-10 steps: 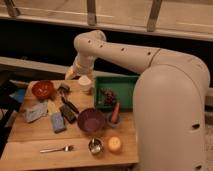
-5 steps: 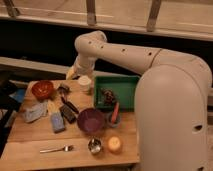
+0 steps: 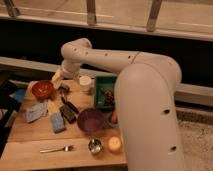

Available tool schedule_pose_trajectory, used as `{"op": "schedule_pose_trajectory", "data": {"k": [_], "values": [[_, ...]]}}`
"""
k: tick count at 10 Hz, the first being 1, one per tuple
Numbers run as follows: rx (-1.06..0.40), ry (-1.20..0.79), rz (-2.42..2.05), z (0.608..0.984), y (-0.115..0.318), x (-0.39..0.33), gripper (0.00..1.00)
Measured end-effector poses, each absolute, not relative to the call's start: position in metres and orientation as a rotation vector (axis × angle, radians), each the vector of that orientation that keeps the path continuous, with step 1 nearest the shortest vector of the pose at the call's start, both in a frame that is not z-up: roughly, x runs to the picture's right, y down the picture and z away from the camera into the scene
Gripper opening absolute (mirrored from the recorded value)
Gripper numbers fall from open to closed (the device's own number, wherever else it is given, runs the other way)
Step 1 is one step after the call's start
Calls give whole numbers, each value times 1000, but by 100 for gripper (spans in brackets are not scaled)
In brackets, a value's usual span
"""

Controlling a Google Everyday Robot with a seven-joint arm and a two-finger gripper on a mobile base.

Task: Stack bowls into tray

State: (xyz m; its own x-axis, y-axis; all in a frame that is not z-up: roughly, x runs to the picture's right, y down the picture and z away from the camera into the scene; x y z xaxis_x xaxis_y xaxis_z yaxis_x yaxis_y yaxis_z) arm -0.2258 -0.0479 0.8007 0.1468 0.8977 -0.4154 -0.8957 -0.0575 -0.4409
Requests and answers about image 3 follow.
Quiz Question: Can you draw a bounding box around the red orange bowl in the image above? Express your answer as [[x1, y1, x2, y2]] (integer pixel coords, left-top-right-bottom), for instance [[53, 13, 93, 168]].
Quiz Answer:
[[31, 80, 54, 100]]

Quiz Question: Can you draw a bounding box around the black rectangular block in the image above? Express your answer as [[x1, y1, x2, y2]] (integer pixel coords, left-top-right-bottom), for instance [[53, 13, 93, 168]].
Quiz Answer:
[[60, 105, 76, 123]]

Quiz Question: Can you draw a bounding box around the blue object beside table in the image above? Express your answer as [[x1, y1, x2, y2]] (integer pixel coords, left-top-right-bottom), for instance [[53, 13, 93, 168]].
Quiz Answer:
[[11, 88, 26, 103]]

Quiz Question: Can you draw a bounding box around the green plastic tray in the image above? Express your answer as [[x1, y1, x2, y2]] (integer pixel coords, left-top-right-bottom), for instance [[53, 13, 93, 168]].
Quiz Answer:
[[94, 76, 117, 111]]

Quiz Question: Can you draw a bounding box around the grey blue cloth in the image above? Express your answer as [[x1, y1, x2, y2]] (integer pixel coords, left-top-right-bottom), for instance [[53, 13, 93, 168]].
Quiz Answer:
[[23, 102, 47, 123]]

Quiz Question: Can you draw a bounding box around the small metal cup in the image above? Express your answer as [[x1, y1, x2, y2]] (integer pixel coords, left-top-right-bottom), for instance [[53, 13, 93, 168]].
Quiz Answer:
[[88, 138, 103, 155]]

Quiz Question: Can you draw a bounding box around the wooden table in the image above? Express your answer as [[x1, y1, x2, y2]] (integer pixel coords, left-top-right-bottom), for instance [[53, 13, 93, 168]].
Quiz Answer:
[[0, 81, 126, 171]]

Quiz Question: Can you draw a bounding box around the blue sponge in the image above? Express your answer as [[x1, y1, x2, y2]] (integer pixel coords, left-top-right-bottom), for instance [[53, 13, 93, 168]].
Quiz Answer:
[[50, 113, 65, 133]]

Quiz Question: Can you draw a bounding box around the purple bowl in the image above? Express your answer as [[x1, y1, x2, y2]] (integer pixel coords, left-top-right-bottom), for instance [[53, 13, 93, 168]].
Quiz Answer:
[[77, 108, 105, 134]]

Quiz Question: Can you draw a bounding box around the black binder clip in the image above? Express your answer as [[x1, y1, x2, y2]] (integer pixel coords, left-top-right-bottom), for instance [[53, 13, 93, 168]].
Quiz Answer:
[[58, 83, 70, 94]]

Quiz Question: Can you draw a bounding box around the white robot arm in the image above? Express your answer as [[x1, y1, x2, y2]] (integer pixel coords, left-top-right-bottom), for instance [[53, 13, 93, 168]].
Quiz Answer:
[[60, 38, 186, 171]]

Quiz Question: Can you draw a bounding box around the black chair at left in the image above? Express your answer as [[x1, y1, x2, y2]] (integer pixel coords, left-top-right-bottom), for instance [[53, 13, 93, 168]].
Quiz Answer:
[[0, 71, 21, 156]]

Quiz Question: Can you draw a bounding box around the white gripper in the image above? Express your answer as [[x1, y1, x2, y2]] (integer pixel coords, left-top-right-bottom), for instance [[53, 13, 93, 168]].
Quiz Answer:
[[51, 61, 80, 89]]

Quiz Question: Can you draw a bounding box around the orange round fruit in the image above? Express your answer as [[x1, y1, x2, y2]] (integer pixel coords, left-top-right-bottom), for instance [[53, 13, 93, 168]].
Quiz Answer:
[[107, 136, 122, 154]]

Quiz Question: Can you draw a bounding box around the metal spoon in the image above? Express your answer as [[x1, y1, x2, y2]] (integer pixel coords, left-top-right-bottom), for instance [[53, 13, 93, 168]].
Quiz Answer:
[[39, 145, 74, 153]]

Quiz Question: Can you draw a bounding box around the orange carrot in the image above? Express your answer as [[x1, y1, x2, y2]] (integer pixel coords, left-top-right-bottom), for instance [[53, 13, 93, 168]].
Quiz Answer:
[[111, 112, 117, 124]]

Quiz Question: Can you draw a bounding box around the bunch of dark grapes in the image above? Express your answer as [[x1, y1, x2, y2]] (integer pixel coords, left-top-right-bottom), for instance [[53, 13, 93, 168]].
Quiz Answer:
[[101, 89, 114, 105]]

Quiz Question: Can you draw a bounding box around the small blue cup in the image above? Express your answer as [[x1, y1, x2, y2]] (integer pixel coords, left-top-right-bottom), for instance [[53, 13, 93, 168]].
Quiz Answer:
[[107, 112, 118, 128]]

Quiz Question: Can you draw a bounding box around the white paper cup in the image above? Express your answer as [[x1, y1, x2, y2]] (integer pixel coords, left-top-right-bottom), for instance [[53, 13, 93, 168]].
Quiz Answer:
[[79, 76, 92, 93]]

